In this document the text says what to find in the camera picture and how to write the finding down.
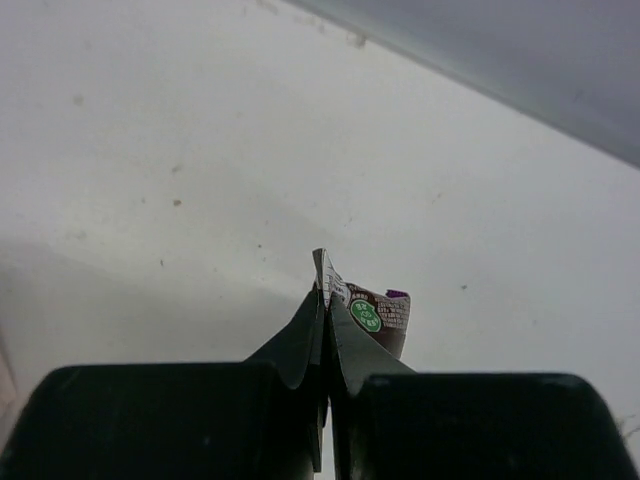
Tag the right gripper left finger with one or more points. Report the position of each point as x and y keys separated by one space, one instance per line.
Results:
x=261 y=418

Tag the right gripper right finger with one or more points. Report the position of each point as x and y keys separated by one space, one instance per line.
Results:
x=391 y=422

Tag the brown chocolate bar wrapper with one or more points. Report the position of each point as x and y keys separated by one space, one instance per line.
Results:
x=384 y=317

